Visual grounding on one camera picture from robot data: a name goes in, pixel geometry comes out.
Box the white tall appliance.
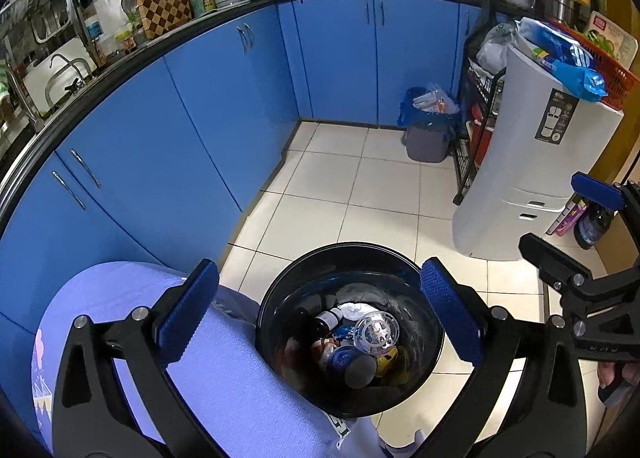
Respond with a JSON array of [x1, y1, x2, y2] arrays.
[[452, 45, 626, 261]]

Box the blue paper cup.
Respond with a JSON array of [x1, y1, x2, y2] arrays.
[[327, 345, 378, 389]]

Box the steel pot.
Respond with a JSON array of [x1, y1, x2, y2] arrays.
[[540, 0, 581, 24]]

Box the black metal rack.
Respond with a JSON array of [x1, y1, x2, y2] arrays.
[[452, 0, 616, 206]]

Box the printed food box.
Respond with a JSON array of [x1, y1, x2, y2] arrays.
[[582, 10, 638, 61]]

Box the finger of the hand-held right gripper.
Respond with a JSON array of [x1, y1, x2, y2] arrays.
[[518, 233, 596, 296], [571, 172, 640, 259]]

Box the white plastic bag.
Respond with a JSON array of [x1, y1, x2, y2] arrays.
[[475, 23, 518, 74]]

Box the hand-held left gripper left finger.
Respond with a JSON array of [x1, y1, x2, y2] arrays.
[[51, 258, 221, 458]]

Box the black trash bin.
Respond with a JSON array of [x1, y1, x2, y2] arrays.
[[255, 241, 446, 416]]

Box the pink package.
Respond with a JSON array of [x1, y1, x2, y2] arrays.
[[552, 200, 581, 237]]

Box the blue snack packet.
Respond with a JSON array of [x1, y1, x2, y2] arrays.
[[520, 18, 608, 104]]

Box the white tissue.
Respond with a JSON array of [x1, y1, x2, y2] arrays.
[[336, 303, 373, 324]]

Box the blue kitchen cabinets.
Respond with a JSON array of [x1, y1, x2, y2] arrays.
[[0, 0, 483, 289]]

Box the grey bin with blue bag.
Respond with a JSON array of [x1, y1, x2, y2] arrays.
[[397, 85, 461, 164]]

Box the person's right hand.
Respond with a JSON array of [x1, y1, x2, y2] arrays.
[[597, 363, 628, 389]]

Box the brown medicine bottle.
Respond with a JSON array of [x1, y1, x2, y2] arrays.
[[314, 310, 345, 334]]

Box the red container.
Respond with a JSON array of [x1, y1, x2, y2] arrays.
[[470, 105, 496, 166]]

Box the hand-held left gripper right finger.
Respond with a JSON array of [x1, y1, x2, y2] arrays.
[[412, 258, 588, 458]]

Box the white plastic basin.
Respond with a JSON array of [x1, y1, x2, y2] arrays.
[[22, 35, 98, 114]]

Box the clear glass plate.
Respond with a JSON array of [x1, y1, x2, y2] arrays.
[[352, 313, 402, 356]]

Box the dark glass bottle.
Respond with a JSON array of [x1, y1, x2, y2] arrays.
[[574, 198, 613, 250]]

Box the red plastic basket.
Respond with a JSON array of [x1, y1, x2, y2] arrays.
[[550, 20, 640, 111]]

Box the yellow packet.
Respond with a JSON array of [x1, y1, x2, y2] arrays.
[[375, 348, 401, 379]]

